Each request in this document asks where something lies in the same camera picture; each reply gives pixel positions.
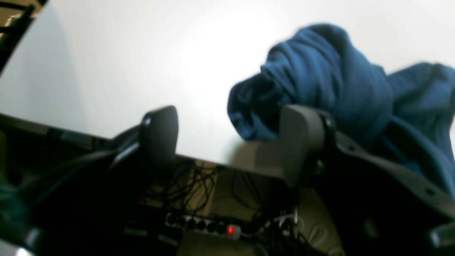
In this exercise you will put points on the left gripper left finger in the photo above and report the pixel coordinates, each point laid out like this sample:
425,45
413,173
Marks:
154,140

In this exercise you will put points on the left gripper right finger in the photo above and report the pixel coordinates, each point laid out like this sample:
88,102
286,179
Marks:
357,186

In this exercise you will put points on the dark blue t-shirt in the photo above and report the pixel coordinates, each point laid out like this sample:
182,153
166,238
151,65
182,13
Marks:
404,117

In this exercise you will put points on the black power strip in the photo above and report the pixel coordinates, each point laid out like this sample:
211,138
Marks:
204,225

